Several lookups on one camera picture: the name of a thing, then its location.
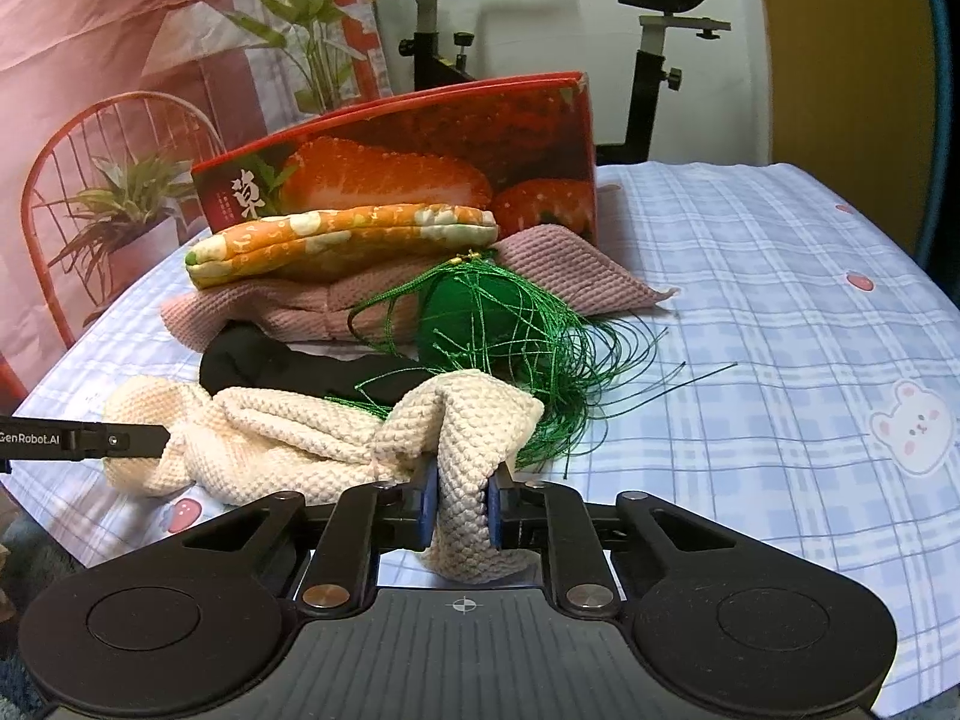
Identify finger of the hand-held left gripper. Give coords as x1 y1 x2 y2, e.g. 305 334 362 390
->
73 422 175 461

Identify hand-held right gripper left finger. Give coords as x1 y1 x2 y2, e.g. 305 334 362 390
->
180 456 441 618

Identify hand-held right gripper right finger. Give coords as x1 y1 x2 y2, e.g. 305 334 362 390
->
486 461 751 618

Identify cream knit towel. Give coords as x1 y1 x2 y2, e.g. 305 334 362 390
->
101 371 546 586

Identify pink knit towel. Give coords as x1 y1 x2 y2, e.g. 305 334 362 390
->
161 223 680 350

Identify red strawberry print box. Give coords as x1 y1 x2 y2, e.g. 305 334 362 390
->
190 71 601 250

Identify black sock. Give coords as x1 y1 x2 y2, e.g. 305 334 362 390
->
199 321 443 400

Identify green thread tassel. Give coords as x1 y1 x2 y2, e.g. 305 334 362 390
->
330 251 740 477

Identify orange floral pouch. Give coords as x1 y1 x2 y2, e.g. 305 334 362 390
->
185 204 500 290

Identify checked bedsheet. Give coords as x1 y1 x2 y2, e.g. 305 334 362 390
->
0 161 960 717

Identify printed backdrop cloth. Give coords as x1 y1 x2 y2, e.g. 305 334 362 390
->
0 0 391 406

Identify black exercise bike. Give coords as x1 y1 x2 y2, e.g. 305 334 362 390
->
356 0 732 166

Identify wooden door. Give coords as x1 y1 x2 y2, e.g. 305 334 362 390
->
769 0 938 271

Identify blue curtain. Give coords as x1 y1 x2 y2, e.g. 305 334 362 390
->
922 0 960 293

